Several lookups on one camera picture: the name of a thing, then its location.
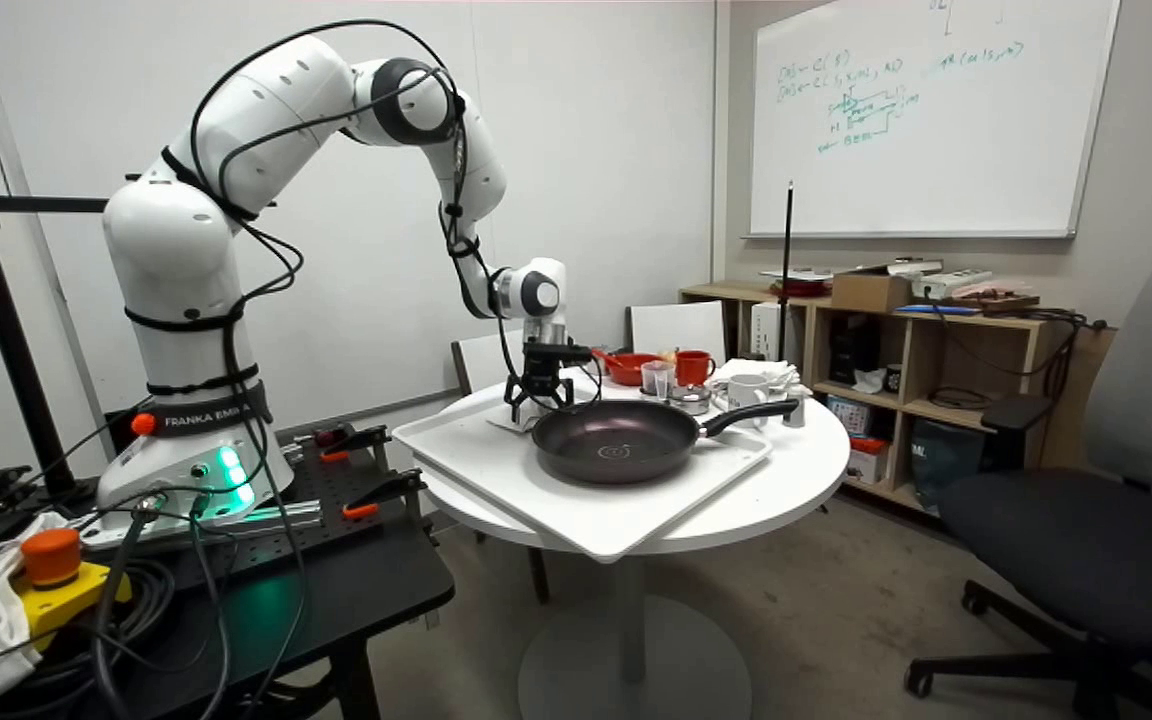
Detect red bowl with beans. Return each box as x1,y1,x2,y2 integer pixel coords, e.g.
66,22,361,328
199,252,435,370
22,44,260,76
598,351,665,390

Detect black orange clamp lower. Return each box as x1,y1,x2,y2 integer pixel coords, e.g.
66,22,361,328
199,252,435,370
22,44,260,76
341,469,424,524

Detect white folded cloth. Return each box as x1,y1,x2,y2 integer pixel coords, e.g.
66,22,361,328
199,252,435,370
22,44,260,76
709,359,808,426

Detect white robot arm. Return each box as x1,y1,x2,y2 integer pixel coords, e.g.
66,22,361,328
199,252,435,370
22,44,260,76
95,27,568,514

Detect grey office chair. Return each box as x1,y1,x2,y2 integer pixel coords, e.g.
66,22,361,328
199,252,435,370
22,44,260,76
904,278,1152,720

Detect white square tray board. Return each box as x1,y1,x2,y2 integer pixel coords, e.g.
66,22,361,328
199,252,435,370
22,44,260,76
394,400,772,563

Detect wooden shelf unit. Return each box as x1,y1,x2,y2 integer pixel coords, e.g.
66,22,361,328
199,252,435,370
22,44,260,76
682,284,1108,514

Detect dark brown frying pan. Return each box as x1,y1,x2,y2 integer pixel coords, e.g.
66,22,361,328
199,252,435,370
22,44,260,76
533,400,788,483

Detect black perforated robot table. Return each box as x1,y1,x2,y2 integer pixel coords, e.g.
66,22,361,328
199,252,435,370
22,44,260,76
0,459,457,720

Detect emergency stop button box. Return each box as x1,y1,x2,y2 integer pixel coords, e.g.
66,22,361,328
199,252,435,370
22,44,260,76
13,529,113,648

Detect round white table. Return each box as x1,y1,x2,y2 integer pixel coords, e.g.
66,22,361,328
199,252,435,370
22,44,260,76
394,392,848,720

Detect cardboard box on shelf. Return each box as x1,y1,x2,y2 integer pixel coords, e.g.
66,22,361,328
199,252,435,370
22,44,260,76
832,271,907,314

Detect wall whiteboard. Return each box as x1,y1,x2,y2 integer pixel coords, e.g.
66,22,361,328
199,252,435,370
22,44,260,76
748,0,1118,241

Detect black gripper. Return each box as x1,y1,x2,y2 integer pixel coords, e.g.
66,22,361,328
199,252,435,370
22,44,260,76
504,342,591,426

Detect black orange clamp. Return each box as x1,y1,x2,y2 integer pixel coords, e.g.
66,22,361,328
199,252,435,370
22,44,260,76
293,426,386,469
341,469,424,524

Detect red cup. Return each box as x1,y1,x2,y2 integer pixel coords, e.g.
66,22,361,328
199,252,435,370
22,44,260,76
671,348,715,390

